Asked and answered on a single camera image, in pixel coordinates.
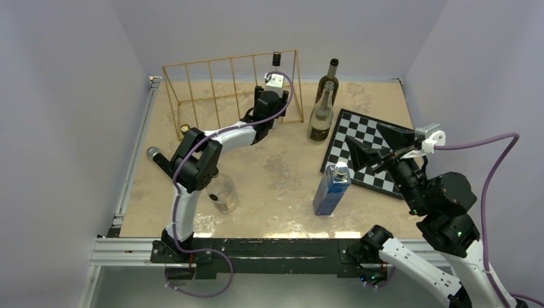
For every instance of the black white chessboard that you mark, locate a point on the black white chessboard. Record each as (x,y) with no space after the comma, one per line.
(364,129)

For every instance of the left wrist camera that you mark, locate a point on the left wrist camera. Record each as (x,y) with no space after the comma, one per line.
(274,83)

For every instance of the clear bottle black cap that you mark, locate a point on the clear bottle black cap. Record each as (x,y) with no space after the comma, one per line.
(276,62)

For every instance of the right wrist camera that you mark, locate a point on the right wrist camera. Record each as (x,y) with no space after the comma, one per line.
(426,138)

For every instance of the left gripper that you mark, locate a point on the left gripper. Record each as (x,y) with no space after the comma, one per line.
(258,90)

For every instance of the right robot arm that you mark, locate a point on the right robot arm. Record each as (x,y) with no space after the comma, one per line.
(443,203)

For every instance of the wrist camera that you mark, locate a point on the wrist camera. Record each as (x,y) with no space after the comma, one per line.
(274,83)
(426,138)

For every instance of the black microphone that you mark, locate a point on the black microphone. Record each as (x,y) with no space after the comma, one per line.
(155,154)

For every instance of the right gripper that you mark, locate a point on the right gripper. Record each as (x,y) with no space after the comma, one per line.
(396,137)

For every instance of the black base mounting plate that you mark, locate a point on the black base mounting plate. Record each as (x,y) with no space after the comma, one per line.
(344,258)

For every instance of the gold wire wine rack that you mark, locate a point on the gold wire wine rack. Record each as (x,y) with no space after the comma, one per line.
(210,94)

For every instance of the clear bottle dark label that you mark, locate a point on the clear bottle dark label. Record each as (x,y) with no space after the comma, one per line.
(321,116)

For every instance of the clear bottle gold white label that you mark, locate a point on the clear bottle gold white label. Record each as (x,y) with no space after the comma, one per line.
(221,191)

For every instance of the tall blue gradient bottle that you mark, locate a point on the tall blue gradient bottle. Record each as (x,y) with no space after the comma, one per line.
(332,187)

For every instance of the dark green wine bottle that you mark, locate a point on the dark green wine bottle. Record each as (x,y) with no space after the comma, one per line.
(330,76)

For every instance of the clear bottle black gold label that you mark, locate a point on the clear bottle black gold label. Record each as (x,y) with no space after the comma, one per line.
(184,129)

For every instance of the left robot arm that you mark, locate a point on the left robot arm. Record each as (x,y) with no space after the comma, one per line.
(194,163)

